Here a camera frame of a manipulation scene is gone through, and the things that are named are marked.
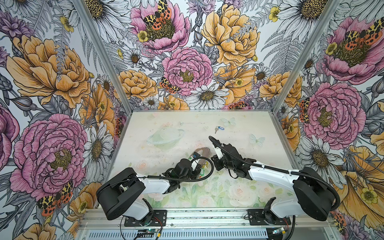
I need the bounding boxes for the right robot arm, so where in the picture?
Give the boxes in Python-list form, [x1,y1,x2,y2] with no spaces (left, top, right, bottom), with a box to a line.
[210,137,341,225]

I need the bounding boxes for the black cable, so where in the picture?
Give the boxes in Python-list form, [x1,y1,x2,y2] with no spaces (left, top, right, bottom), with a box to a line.
[208,135,341,211]
[134,156,215,183]

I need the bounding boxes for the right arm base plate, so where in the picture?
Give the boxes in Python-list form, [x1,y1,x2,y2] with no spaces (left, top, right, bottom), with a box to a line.
[244,209,291,226]

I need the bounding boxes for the large metal key ring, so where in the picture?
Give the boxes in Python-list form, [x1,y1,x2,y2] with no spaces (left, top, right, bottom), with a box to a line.
[192,146,213,169]

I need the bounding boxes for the key with blue tag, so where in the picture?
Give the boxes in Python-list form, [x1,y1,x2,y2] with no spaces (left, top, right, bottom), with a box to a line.
[215,126,225,134]

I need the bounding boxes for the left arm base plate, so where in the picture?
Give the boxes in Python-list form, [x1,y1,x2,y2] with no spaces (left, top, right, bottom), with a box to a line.
[124,210,168,227]

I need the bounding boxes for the green circuit board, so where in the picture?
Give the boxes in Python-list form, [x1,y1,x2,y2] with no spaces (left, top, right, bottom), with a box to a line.
[137,228,160,238]

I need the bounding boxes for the aluminium front rail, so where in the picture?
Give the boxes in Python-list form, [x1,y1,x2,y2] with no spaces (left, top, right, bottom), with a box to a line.
[76,206,335,230]

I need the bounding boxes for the left black cable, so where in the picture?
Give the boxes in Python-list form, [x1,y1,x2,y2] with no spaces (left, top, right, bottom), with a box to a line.
[134,156,215,183]

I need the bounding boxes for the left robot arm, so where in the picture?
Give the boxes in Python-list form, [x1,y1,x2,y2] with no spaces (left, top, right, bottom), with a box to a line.
[97,155,206,226]

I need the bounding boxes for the right black cable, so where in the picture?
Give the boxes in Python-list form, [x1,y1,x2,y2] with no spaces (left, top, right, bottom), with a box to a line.
[208,135,341,211]

